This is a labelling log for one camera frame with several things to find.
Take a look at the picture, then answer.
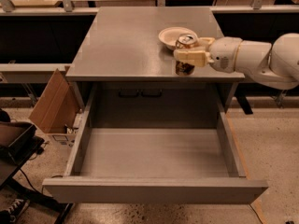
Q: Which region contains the black cart with tray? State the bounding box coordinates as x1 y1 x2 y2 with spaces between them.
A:
0 109 72 224

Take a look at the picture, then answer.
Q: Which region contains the orange soda can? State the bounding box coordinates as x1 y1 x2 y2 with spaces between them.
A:
175 34 198 76

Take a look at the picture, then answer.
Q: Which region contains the black sneaker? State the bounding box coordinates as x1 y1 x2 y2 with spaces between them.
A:
0 198 30 224

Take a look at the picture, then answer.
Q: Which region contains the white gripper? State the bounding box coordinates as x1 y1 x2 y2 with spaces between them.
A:
174 36 242 73

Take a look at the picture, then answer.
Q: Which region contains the brown cardboard box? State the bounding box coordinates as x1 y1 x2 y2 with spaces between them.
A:
29 69 82 147

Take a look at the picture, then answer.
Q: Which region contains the black floor cable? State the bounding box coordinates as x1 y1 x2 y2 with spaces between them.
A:
19 168 43 194

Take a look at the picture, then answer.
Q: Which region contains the white paper bowl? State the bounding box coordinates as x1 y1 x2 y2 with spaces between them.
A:
158 27 196 50

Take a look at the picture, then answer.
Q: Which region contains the grey metal cabinet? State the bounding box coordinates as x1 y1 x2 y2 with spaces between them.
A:
67 7 243 128

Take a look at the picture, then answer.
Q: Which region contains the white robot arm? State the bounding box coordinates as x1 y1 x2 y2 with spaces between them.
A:
174 33 299 90

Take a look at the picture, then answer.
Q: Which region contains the open grey top drawer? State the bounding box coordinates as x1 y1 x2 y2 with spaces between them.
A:
43 83 268 204

